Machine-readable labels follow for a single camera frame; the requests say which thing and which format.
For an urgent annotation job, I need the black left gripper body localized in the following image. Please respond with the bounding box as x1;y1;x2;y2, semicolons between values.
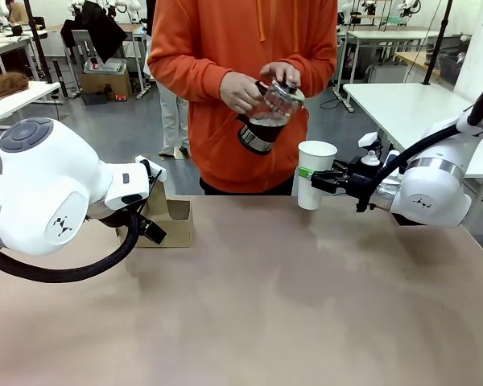
138;216;167;245

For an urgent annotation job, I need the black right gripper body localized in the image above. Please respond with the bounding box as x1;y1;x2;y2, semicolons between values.
343;157;383;213

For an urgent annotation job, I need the white paper cup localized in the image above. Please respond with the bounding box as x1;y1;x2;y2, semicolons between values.
296;140;338;211

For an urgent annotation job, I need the brown cardboard cup carrier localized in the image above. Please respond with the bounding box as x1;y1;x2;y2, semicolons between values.
118;180;192;248

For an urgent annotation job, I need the glass coffee pot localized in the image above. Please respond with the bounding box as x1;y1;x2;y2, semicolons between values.
236;79;306;156

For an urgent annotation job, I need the person's left forearm orange sleeve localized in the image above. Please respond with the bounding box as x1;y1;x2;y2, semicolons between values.
299;47;339;100

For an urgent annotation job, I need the person's right forearm orange sleeve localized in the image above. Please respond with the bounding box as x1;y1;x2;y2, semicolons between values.
147;51;237;100

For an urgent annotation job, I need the person's left hand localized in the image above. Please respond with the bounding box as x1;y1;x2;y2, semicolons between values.
260;62;303;88

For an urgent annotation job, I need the person's right hand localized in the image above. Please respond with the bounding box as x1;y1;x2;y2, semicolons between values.
220;71;269;116

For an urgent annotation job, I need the black lid holder box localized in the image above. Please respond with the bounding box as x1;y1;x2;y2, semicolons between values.
390;211;416;227

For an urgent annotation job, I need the white side table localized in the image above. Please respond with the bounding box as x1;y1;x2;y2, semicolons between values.
0;80;61;130
341;82;483;179

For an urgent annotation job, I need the person torso orange hoodie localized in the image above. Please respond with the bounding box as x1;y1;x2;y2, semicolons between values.
147;0;339;196

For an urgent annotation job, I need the person in white trousers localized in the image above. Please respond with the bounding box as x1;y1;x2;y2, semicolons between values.
144;0;191;158

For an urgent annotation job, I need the white background table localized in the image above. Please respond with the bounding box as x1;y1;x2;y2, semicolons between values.
337;28;442;101

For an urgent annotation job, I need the small black floor box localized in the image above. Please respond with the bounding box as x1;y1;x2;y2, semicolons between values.
82;91;108;106

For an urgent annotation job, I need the brown cardboard box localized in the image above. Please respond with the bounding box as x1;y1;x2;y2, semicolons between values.
81;70;133;101

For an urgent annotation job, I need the black stand pole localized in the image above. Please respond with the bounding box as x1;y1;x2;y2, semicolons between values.
23;0;54;84
422;0;455;86

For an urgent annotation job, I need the grey plastic bin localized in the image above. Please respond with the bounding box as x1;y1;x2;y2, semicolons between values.
83;57;128;76

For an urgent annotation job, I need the brown furry object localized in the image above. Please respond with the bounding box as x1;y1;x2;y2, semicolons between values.
0;71;30;104

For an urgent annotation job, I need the black cloth on stand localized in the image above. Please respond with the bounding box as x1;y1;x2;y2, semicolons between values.
60;0;129;65

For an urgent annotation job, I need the seated person in background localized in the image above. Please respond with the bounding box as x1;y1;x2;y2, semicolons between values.
6;0;32;25

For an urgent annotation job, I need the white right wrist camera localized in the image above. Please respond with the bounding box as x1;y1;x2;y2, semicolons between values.
357;131;402;166

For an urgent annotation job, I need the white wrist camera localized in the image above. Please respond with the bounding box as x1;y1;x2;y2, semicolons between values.
134;154;168;182
357;131;402;166

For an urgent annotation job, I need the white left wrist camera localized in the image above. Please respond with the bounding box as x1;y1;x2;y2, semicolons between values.
134;154;168;182

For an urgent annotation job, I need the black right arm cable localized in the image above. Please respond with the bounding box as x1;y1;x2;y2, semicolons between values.
356;78;483;213

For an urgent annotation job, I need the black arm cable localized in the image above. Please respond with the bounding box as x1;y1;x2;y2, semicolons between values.
0;208;146;285
356;78;483;213

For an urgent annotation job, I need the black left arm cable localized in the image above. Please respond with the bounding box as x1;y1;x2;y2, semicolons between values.
0;208;146;285

